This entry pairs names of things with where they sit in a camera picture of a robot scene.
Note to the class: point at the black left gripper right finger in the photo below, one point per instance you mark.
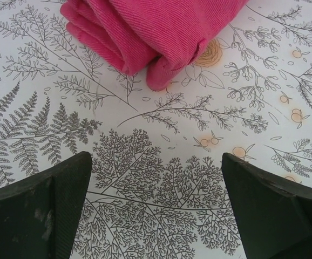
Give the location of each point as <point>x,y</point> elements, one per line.
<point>274,215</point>

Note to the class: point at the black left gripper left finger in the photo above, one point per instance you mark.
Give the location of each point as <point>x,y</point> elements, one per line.
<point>23,215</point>

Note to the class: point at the floral patterned tablecloth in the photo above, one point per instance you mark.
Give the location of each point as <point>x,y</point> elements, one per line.
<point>172,121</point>

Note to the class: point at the folded pink cloth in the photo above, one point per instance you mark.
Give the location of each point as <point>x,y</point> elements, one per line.
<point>150,32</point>

